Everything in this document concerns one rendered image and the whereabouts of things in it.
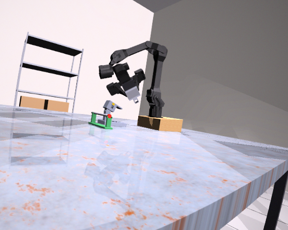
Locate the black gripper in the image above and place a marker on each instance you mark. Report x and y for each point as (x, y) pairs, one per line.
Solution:
(115, 88)

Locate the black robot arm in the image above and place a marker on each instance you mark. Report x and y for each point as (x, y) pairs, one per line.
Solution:
(153, 94)

